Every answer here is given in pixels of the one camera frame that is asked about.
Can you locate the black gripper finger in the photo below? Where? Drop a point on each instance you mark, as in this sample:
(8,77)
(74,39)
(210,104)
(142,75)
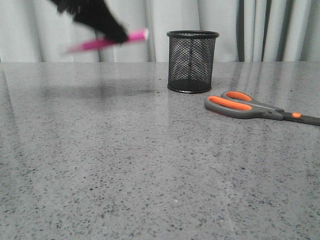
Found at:
(94,14)

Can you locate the pink marker pen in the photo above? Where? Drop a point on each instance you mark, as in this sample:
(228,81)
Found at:
(100,43)

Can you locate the grey orange scissors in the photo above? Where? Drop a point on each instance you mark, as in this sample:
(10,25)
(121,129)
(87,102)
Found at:
(239,105)

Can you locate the black mesh pen holder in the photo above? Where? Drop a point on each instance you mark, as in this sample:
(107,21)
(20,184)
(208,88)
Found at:
(190,61)

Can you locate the grey curtain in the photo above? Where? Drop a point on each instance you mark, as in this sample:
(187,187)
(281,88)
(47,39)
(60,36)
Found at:
(249,30)

